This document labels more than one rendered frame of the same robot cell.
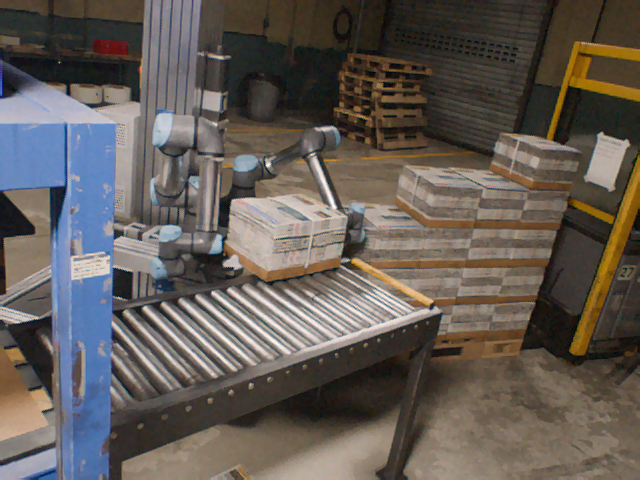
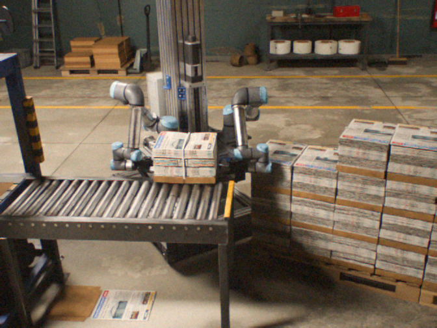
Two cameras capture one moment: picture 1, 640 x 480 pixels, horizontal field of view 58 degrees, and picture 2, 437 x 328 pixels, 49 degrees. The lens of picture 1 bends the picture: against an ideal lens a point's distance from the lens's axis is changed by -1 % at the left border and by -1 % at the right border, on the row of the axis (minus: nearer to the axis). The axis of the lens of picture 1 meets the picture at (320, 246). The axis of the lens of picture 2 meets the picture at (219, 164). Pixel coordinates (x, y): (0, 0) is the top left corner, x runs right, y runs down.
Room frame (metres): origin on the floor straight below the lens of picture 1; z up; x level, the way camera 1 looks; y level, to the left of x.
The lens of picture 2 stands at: (0.55, -2.14, 2.14)
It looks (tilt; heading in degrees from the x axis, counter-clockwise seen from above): 25 degrees down; 50
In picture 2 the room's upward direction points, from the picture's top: 2 degrees counter-clockwise
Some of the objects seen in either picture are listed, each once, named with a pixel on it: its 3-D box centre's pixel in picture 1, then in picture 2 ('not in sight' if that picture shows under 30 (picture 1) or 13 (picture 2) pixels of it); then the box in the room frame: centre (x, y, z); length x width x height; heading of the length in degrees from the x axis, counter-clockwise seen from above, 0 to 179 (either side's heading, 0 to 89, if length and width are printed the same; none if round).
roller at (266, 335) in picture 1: (251, 324); (116, 201); (1.67, 0.18, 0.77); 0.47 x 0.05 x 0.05; 45
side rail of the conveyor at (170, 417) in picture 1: (299, 372); (105, 229); (1.50, 0.00, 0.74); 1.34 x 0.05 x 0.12; 135
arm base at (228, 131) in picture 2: (242, 192); (231, 129); (2.79, 0.43, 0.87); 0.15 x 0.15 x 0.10
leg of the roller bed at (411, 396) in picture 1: (408, 411); (224, 291); (1.95, -0.45, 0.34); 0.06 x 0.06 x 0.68; 45
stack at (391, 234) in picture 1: (395, 284); (339, 215); (2.99, -0.45, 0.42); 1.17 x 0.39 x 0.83; 114
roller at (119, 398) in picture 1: (94, 367); (32, 199); (1.31, 0.55, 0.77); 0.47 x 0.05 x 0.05; 45
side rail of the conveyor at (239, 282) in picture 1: (211, 300); (129, 187); (1.86, 0.36, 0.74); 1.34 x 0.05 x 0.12; 135
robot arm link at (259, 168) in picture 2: (352, 235); (263, 166); (2.56, -0.14, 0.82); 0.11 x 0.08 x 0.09; 135
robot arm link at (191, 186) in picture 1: (200, 194); (168, 127); (2.30, 0.53, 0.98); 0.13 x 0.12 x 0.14; 108
